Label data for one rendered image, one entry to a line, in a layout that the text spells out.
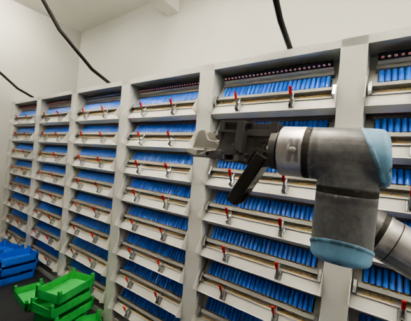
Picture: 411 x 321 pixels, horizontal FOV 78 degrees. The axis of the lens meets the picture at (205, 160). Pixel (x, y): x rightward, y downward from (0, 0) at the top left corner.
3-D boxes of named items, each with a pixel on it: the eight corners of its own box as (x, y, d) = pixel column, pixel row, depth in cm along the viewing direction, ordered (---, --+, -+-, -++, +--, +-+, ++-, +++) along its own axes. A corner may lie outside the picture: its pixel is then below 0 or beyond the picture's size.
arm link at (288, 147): (308, 177, 49) (297, 178, 41) (282, 174, 51) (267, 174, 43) (312, 130, 49) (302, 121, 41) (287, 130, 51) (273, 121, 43)
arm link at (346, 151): (392, 195, 34) (399, 121, 34) (297, 183, 41) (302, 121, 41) (386, 191, 42) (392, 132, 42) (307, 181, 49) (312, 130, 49)
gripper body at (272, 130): (232, 126, 57) (287, 127, 51) (229, 164, 57) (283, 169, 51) (216, 120, 50) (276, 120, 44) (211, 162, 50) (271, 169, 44)
